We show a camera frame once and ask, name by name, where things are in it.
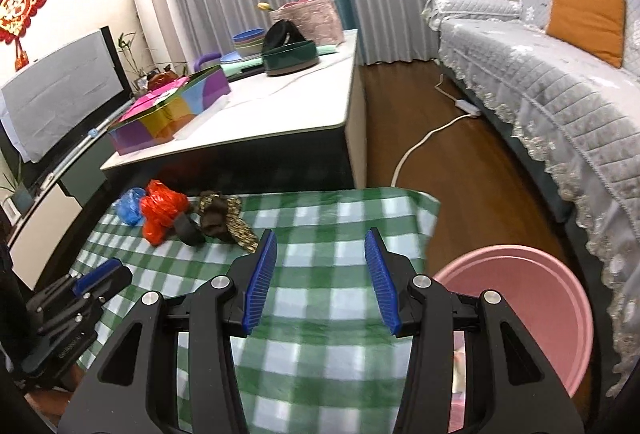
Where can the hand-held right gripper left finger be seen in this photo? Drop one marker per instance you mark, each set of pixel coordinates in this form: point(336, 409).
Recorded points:
point(257, 286)

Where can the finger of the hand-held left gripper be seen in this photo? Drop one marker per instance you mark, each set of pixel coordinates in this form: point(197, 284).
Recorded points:
point(95, 276)
point(117, 284)

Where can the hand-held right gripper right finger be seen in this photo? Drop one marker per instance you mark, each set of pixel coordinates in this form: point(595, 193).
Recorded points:
point(382, 286)

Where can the pink plastic basin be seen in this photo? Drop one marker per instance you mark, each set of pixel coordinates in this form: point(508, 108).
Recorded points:
point(530, 304)

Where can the white television cabinet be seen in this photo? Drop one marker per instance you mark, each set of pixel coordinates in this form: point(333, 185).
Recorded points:
point(37, 234)

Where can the blue plastic bag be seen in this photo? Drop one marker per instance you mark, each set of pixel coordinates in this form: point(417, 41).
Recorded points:
point(131, 209)

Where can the brown patterned cloth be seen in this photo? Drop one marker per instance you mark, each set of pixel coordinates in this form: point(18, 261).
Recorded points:
point(220, 219)

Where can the green checked cloth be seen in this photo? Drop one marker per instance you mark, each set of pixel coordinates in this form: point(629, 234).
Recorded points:
point(325, 224)

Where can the red plastic bag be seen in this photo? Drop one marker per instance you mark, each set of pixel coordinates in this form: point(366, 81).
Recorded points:
point(160, 209)

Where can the black band roll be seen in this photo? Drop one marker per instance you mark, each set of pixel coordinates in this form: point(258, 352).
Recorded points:
point(189, 230)

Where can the small potted plant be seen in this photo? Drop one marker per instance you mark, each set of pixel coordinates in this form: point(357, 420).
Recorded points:
point(17, 196)

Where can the grey pole with blue tip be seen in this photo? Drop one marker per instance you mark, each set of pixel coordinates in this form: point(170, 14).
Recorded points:
point(90, 133)

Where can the colourful striped box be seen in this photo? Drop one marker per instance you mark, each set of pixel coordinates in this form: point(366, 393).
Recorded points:
point(165, 113)

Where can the grey television cover cloth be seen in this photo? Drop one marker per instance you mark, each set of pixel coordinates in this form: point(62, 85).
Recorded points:
point(55, 93)

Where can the white top coffee table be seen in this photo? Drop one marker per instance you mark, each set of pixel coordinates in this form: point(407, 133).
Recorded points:
point(300, 103)

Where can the white power strip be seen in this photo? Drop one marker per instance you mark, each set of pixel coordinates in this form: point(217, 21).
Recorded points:
point(466, 107)

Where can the red brown ornament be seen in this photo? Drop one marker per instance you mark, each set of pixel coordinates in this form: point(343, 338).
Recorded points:
point(165, 78)

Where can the tall bamboo plant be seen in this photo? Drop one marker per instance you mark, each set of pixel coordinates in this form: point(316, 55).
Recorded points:
point(131, 61)

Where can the black television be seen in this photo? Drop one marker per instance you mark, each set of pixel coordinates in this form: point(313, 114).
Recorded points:
point(114, 58)

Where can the green round tin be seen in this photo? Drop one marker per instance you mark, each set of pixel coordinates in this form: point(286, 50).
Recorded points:
point(292, 59)

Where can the mint green tray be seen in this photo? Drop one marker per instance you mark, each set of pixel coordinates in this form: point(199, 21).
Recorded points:
point(335, 49)

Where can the stacked plastic bowls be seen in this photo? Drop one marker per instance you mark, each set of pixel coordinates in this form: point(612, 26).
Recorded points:
point(247, 42)

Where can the sofa with grey quilted cover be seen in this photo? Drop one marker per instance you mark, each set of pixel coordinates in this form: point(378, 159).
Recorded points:
point(540, 93)

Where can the black hat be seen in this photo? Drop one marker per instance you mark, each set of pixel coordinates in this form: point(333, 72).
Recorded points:
point(282, 36)

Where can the pink lace basket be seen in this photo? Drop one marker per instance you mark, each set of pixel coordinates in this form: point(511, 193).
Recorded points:
point(315, 18)

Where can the white standing air conditioner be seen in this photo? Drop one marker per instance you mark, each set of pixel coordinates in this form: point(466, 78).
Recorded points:
point(157, 8)

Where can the yellow flower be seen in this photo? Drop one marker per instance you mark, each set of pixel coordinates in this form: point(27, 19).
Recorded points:
point(263, 6)

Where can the orange cushion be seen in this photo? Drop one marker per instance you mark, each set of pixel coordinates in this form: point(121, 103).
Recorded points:
point(587, 18)

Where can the red knot wall decoration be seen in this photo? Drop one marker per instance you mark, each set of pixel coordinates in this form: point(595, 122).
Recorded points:
point(20, 8)

